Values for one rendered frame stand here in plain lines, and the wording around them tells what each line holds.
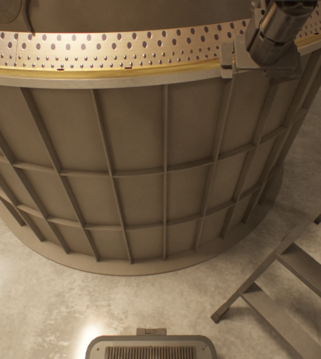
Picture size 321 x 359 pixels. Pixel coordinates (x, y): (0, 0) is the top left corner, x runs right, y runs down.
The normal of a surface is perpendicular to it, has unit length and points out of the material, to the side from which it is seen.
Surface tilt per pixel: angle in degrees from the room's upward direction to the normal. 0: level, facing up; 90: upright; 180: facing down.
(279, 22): 114
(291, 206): 0
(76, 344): 0
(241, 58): 30
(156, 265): 0
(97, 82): 90
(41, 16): 62
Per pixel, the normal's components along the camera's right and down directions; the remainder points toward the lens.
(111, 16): 0.06, 0.36
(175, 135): 0.20, 0.74
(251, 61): 0.00, -0.18
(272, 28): -0.68, 0.72
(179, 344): -0.01, -0.65
